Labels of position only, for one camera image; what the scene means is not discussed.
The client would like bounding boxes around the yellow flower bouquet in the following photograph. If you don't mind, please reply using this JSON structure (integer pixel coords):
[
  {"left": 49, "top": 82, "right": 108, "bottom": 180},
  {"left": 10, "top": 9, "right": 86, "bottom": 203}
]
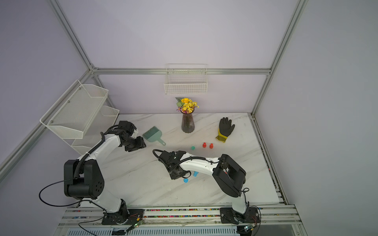
[{"left": 176, "top": 97, "right": 199, "bottom": 114}]

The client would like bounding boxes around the dark glass vase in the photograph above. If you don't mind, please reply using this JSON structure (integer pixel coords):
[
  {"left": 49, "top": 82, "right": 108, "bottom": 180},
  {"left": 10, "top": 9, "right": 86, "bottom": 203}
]
[{"left": 181, "top": 113, "right": 195, "bottom": 133}]

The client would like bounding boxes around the lower white mesh shelf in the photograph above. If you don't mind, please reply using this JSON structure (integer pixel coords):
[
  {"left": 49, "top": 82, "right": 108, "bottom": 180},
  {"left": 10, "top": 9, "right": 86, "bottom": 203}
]
[{"left": 70, "top": 106, "right": 119, "bottom": 155}]

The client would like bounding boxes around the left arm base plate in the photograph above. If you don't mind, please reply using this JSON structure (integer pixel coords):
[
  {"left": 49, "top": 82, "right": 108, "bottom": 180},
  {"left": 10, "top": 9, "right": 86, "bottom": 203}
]
[{"left": 101, "top": 208, "right": 145, "bottom": 225}]

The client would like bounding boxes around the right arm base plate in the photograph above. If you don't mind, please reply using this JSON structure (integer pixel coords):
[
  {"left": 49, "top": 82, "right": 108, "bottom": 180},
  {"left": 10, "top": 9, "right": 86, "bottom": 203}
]
[{"left": 220, "top": 206, "right": 261, "bottom": 225}]

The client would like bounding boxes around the black yellow work glove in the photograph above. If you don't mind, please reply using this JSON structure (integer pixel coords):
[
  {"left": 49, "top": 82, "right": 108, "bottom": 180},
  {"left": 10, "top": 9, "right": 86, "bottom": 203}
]
[{"left": 216, "top": 117, "right": 235, "bottom": 143}]

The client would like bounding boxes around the white wire wall basket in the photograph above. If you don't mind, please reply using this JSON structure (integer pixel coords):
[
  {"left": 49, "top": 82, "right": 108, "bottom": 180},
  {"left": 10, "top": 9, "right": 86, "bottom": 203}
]
[{"left": 164, "top": 64, "right": 208, "bottom": 96}]

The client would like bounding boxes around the upper white mesh shelf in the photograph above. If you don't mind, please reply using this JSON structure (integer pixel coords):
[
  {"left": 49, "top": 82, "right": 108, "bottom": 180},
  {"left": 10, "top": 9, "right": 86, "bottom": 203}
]
[{"left": 40, "top": 80, "right": 108, "bottom": 139}]

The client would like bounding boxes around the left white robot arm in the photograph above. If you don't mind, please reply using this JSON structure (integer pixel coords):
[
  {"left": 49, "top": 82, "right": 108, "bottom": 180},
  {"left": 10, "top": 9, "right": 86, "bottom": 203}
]
[{"left": 38, "top": 121, "right": 146, "bottom": 217}]

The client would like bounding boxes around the green dustpan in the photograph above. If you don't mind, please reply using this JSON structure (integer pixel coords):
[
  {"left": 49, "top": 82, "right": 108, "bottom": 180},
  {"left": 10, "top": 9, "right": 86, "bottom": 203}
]
[{"left": 143, "top": 126, "right": 166, "bottom": 146}]

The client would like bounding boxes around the white mesh shelf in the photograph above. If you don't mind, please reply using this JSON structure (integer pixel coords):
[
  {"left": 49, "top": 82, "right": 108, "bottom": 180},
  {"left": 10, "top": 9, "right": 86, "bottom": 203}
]
[
  {"left": 70, "top": 106, "right": 119, "bottom": 155},
  {"left": 40, "top": 80, "right": 108, "bottom": 139}
]

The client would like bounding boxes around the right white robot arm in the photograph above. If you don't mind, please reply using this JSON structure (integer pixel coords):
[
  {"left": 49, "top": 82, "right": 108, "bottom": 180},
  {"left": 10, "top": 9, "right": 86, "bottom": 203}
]
[{"left": 152, "top": 149, "right": 249, "bottom": 218}]

